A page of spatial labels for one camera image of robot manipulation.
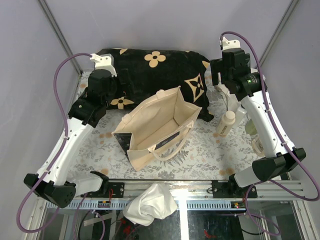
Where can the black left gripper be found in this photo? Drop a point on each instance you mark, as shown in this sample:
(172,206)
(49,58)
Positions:
(113,79)

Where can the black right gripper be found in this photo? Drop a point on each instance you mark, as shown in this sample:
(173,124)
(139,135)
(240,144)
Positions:
(216,67)

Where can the beige bottle wooden cap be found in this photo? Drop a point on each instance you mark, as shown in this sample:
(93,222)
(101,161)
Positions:
(226,123)

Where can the green liquid bottle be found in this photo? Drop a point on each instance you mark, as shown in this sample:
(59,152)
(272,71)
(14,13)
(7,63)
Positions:
(250,128)

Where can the beige canvas tote bag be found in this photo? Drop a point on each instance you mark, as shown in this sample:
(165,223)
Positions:
(157,128)

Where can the white bottle grey cap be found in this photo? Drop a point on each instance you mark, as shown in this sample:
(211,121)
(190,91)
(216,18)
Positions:
(240,113)

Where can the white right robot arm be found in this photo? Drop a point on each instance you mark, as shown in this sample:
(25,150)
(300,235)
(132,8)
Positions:
(280,154)

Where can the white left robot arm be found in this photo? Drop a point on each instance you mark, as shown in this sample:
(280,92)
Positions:
(50,182)

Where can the crumpled white cloth on table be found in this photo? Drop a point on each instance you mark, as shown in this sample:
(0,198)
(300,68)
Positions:
(232,104)

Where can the black floral pillow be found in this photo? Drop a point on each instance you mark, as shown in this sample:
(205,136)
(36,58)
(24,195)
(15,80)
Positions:
(141,73)

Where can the floral table mat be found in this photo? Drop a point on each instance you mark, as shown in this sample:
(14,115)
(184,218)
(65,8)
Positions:
(206,155)

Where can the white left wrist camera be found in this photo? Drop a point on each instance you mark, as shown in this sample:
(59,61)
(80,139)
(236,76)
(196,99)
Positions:
(104,62)

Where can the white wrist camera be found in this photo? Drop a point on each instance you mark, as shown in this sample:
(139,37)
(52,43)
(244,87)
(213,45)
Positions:
(104,62)
(226,44)

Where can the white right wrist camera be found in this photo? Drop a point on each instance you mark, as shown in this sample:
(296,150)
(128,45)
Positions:
(226,44)

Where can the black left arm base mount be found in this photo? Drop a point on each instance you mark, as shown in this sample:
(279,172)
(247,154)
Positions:
(110,188)

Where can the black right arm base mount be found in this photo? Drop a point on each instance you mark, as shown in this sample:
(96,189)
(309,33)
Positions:
(225,188)

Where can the white rag on rail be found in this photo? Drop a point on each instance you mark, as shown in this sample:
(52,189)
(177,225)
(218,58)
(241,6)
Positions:
(156,202)

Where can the aluminium front rail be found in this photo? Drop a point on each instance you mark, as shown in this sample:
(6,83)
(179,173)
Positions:
(197,194)

